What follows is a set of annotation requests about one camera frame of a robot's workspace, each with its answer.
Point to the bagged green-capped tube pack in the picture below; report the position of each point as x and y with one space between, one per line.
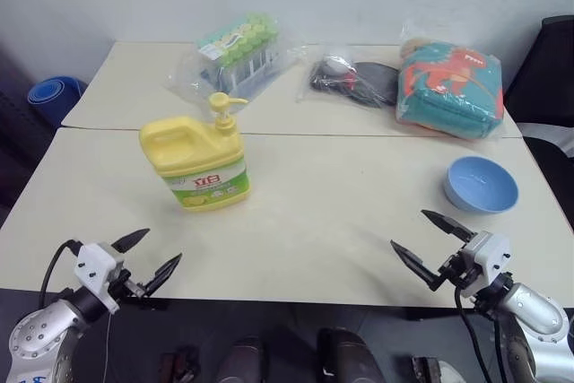
237 51

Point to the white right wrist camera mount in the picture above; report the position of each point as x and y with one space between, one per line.
486 255

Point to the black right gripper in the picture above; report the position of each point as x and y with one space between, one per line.
455 268

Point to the black chair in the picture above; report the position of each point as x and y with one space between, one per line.
547 82

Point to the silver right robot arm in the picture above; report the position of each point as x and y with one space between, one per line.
533 315

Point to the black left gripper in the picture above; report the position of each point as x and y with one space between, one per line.
127 285

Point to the blue rolled mat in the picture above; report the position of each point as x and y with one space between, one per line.
51 93

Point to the yellow pump detergent bottle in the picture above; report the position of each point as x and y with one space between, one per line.
197 145

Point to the bagged teal dinosaur pouch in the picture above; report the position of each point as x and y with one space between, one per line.
448 87

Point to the blue bowl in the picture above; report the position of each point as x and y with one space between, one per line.
480 185

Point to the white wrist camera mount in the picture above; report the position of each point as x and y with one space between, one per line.
486 255
96 268

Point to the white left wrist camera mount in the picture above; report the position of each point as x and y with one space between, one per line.
96 268

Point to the dark rounded robot leg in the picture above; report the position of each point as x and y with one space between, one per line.
240 358
350 356

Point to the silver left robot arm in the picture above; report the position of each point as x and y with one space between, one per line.
42 333

